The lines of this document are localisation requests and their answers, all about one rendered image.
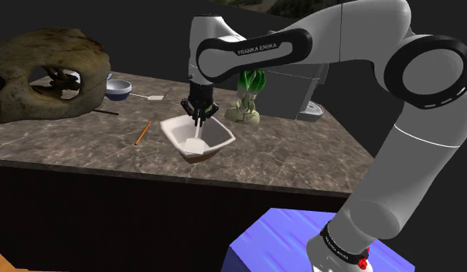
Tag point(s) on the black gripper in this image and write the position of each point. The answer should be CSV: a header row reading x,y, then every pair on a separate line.
x,y
200,94

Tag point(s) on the white spatula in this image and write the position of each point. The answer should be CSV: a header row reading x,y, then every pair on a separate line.
x,y
194,146
155,98

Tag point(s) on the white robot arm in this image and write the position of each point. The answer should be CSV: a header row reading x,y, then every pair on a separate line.
x,y
403,158

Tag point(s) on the white square bowl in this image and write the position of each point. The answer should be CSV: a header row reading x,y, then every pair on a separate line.
x,y
218,133

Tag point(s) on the blue pen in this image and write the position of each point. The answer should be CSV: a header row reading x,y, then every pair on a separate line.
x,y
168,92

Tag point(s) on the green and white plant vase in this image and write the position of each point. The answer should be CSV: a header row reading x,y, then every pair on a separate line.
x,y
244,113

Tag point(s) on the orange pencil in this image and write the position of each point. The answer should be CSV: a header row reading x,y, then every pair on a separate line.
x,y
143,133

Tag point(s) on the blue and white round bowl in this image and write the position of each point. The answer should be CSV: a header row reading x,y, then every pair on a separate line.
x,y
117,90

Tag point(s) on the grey coffee machine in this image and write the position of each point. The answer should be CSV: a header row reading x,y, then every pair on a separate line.
x,y
290,94

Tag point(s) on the black pen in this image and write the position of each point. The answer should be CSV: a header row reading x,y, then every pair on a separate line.
x,y
106,112

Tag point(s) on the brown skull sculpture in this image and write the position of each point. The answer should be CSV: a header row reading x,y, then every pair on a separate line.
x,y
86,64

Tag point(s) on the blue robot stand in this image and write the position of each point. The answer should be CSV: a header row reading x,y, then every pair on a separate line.
x,y
271,245

